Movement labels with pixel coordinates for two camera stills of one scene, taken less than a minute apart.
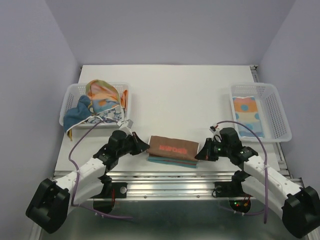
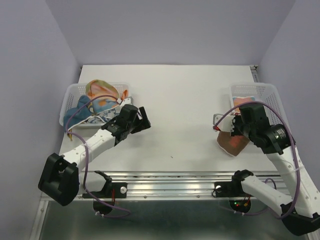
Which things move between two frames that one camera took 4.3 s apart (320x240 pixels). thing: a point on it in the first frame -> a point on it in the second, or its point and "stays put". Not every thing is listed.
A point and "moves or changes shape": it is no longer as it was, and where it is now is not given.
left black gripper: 139,145 -> 145,124
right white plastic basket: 277,128 stays put
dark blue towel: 73,116 stays put
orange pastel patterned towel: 104,96 stays put
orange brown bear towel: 174,151 moves or changes shape
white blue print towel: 115,113 stays put
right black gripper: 205,153 -> 235,120
